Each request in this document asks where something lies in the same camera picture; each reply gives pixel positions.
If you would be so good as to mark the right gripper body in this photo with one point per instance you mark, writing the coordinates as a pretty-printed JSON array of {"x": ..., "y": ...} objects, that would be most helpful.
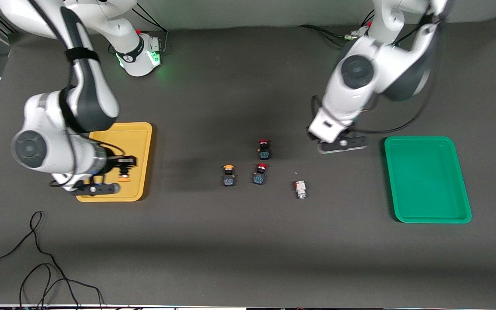
[{"x": 112, "y": 163}]

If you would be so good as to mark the yellow push button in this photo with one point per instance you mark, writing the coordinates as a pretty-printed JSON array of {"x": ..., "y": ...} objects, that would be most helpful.
[
  {"x": 124, "y": 174},
  {"x": 229, "y": 175}
]

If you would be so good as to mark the white push button orange mark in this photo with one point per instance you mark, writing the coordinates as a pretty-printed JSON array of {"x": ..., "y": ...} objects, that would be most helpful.
[{"x": 301, "y": 189}]

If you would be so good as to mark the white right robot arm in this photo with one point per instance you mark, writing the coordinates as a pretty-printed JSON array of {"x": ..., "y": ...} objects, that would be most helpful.
[{"x": 84, "y": 90}]

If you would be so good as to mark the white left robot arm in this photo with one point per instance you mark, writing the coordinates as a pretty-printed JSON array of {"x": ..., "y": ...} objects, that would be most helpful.
[{"x": 373, "y": 73}]

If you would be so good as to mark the yellow plastic tray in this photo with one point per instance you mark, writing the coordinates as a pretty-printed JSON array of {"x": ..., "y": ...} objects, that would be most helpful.
[{"x": 134, "y": 146}]

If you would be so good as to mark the red push button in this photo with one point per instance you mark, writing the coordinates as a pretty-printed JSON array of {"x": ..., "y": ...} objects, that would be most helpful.
[
  {"x": 264, "y": 149},
  {"x": 260, "y": 174}
]

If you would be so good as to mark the green plastic tray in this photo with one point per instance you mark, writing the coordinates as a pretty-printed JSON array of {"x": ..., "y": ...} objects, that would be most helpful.
[{"x": 427, "y": 179}]

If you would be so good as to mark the dark grey table mat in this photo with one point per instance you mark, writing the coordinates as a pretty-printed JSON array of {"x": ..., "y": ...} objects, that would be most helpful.
[{"x": 248, "y": 258}]

